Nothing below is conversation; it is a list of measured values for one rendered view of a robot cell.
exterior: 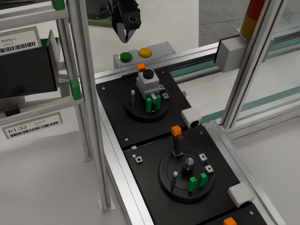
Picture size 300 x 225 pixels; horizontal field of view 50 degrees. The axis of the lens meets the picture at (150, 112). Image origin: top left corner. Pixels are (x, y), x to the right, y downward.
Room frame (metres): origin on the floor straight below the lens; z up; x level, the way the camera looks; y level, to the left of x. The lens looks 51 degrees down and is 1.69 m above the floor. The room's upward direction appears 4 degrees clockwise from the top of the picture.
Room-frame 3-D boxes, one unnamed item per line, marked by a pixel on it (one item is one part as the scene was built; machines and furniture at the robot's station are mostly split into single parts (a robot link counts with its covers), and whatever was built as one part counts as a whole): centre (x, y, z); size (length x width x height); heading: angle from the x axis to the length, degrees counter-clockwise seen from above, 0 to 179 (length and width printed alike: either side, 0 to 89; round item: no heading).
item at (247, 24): (0.59, -0.21, 1.28); 0.05 x 0.05 x 0.05
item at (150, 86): (0.60, 0.01, 1.06); 0.08 x 0.04 x 0.07; 26
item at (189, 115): (0.57, -0.12, 0.97); 0.05 x 0.05 x 0.04; 26
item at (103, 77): (0.87, -0.17, 0.91); 0.89 x 0.06 x 0.11; 116
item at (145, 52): (0.84, 0.03, 0.96); 0.04 x 0.04 x 0.02
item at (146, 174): (0.38, -0.10, 1.01); 0.24 x 0.24 x 0.13; 26
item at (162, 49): (0.84, 0.03, 0.93); 0.21 x 0.07 x 0.06; 116
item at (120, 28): (0.82, 0.12, 1.07); 0.06 x 0.03 x 0.09; 26
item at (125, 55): (0.81, 0.09, 0.96); 0.04 x 0.04 x 0.02
